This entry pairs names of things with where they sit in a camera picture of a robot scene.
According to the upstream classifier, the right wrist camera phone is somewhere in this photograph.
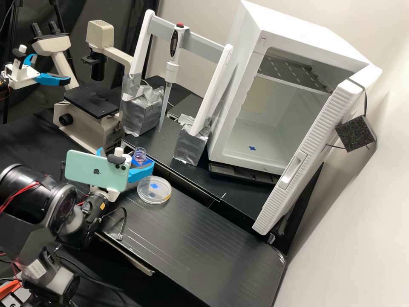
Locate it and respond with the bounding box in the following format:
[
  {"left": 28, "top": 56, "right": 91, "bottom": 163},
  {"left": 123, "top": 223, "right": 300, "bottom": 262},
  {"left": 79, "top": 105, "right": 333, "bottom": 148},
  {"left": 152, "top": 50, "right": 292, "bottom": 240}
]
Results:
[{"left": 65, "top": 146, "right": 132, "bottom": 194}]

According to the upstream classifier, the black tray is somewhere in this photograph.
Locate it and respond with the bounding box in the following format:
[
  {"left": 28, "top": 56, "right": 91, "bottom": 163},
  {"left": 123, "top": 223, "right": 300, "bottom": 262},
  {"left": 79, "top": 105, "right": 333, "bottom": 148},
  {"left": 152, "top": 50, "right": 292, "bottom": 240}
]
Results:
[{"left": 208, "top": 162, "right": 279, "bottom": 186}]

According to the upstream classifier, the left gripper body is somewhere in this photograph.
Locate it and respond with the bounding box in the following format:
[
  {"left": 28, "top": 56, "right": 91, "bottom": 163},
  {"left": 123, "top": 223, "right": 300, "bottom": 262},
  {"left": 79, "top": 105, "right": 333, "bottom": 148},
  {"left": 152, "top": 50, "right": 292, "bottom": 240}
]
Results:
[{"left": 4, "top": 62, "right": 41, "bottom": 90}]

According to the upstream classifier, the white pipette stand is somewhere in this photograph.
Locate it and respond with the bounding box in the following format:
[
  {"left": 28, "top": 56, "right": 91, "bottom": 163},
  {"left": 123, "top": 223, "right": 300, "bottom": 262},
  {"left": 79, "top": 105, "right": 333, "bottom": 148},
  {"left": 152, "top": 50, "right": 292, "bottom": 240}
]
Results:
[{"left": 119, "top": 9, "right": 234, "bottom": 167}]

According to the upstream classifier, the left phone holder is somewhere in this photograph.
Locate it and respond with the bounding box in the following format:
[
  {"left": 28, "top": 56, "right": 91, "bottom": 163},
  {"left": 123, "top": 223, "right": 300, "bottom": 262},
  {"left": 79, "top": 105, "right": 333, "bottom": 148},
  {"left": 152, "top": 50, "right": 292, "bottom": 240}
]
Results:
[{"left": 12, "top": 44, "right": 29, "bottom": 71}]

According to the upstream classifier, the petri dish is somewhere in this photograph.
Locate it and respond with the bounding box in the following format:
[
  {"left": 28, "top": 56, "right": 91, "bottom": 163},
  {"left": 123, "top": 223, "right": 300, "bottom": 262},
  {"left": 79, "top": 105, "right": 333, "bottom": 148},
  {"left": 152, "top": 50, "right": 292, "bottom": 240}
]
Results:
[{"left": 136, "top": 175, "right": 173, "bottom": 205}]

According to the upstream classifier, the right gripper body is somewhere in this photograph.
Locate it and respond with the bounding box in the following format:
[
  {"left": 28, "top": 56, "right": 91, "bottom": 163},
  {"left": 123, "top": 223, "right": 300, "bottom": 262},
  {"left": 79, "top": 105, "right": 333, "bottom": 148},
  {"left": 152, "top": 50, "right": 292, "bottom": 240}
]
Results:
[{"left": 90, "top": 185, "right": 121, "bottom": 201}]

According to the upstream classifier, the incubator door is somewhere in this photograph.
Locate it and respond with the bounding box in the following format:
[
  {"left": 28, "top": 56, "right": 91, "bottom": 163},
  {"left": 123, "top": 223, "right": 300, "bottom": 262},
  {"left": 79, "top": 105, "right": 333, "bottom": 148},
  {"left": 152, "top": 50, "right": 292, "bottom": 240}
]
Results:
[{"left": 251, "top": 76, "right": 378, "bottom": 237}]

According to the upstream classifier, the cream microscope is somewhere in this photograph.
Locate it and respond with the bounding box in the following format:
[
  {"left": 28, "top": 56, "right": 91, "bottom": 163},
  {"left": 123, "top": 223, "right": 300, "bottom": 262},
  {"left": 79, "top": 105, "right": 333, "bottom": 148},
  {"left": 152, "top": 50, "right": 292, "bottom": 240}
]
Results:
[{"left": 30, "top": 20, "right": 135, "bottom": 155}]

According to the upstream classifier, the black cable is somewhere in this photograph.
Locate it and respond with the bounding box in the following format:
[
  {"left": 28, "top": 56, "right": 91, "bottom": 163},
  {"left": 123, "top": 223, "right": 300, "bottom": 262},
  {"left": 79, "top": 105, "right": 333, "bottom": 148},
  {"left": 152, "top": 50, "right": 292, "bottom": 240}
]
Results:
[{"left": 101, "top": 207, "right": 128, "bottom": 241}]

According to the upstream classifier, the white incubator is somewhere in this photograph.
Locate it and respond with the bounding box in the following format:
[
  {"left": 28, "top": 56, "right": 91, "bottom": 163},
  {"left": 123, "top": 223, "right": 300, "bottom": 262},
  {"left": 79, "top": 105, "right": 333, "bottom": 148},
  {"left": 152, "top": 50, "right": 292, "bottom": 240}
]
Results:
[{"left": 206, "top": 0, "right": 383, "bottom": 180}]

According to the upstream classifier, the blue bottle holder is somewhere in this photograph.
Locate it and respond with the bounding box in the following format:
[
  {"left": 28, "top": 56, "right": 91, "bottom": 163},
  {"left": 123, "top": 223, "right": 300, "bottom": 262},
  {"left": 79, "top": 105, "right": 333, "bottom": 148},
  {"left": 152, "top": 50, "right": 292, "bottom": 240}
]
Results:
[{"left": 127, "top": 159, "right": 155, "bottom": 193}]

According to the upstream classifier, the pipette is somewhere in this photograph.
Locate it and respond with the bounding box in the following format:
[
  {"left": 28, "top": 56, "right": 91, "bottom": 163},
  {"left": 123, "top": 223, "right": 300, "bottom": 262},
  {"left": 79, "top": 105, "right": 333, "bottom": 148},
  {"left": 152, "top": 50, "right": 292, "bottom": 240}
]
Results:
[{"left": 158, "top": 23, "right": 190, "bottom": 133}]

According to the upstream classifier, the black platform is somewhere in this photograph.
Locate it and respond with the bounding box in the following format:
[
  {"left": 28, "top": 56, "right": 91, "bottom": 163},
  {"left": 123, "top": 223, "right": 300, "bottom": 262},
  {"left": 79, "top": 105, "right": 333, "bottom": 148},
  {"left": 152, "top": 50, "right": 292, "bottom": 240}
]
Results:
[
  {"left": 167, "top": 94, "right": 205, "bottom": 122},
  {"left": 95, "top": 182, "right": 287, "bottom": 307},
  {"left": 122, "top": 119, "right": 290, "bottom": 225}
]

